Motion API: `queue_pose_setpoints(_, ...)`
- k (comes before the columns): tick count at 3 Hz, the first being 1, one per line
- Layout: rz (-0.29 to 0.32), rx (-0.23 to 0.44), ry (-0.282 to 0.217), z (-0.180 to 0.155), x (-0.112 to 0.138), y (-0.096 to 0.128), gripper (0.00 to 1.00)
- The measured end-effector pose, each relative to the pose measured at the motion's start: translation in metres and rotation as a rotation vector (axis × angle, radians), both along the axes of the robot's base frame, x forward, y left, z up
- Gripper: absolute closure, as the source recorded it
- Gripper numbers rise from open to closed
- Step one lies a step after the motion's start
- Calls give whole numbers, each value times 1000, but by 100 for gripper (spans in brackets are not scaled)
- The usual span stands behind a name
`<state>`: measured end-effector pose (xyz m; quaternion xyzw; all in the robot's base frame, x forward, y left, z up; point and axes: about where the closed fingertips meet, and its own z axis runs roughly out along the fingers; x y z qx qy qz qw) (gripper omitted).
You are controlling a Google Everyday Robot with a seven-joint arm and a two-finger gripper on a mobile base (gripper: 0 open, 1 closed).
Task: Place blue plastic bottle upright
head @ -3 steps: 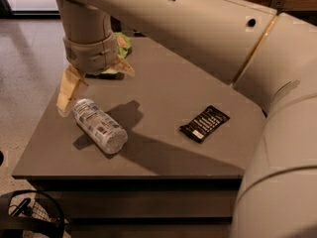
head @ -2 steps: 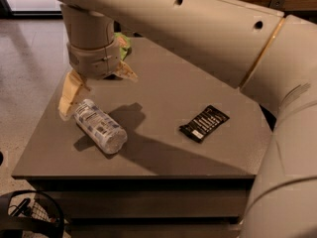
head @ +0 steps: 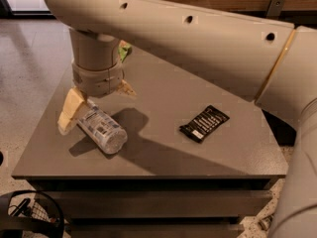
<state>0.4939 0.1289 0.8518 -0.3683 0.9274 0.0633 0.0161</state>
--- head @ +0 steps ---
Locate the right metal wall bracket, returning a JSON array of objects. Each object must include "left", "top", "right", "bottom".
[{"left": 265, "top": 0, "right": 286, "bottom": 18}]

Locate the black wire basket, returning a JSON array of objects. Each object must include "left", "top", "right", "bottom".
[{"left": 0, "top": 189, "right": 64, "bottom": 238}]

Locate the black snack wrapper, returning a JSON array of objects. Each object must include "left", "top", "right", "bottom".
[{"left": 179, "top": 105, "right": 230, "bottom": 143}]

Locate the green chip bag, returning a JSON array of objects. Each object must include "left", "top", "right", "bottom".
[{"left": 118, "top": 41, "right": 132, "bottom": 61}]

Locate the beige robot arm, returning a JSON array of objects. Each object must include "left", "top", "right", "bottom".
[{"left": 45, "top": 0, "right": 317, "bottom": 238}]

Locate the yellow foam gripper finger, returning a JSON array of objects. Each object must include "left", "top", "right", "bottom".
[
  {"left": 116, "top": 79, "right": 137, "bottom": 96},
  {"left": 57, "top": 87, "right": 88, "bottom": 135}
]

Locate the grey drawer cabinet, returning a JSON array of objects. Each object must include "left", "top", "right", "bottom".
[{"left": 13, "top": 51, "right": 287, "bottom": 238}]

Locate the clear blue-labelled plastic bottle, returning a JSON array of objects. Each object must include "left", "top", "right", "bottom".
[{"left": 77, "top": 100, "right": 128, "bottom": 155}]

